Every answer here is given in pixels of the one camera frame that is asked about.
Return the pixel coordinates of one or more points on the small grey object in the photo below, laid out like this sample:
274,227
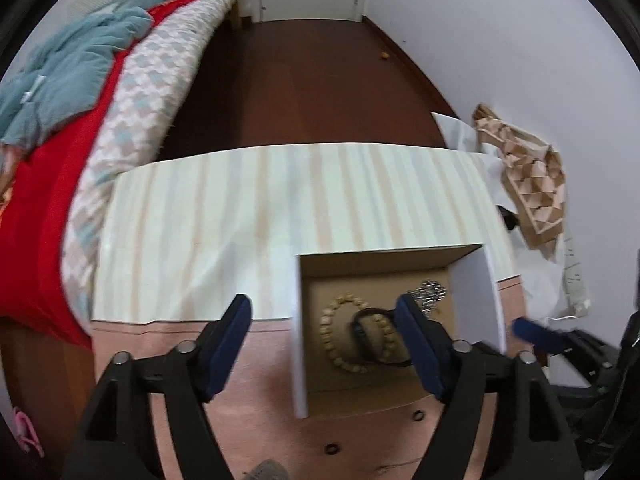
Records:
265,471

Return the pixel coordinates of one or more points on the striped paper table cover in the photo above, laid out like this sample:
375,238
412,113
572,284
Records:
250,220

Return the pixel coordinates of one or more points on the teal blanket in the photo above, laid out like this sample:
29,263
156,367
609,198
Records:
65,70

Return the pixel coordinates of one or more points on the wooden bed leg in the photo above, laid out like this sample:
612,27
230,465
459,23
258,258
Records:
236,16

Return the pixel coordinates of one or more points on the red blanket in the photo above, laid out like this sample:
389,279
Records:
45,200

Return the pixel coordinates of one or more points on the diamond patterned quilt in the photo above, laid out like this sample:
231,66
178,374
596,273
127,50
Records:
150,85

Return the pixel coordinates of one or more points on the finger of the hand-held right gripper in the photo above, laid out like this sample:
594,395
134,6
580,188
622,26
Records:
535,332

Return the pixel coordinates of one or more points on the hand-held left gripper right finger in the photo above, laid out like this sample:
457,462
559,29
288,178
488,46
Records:
420,350

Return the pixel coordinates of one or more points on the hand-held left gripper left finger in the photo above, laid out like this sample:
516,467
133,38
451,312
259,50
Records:
227,355

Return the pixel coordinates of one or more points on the cardboard box with white flaps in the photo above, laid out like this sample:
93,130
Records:
350,390

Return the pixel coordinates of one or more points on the silver sparkly jewelry piece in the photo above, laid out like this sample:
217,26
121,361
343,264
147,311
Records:
434,294

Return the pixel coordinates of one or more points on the pink plastic object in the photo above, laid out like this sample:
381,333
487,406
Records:
26,432

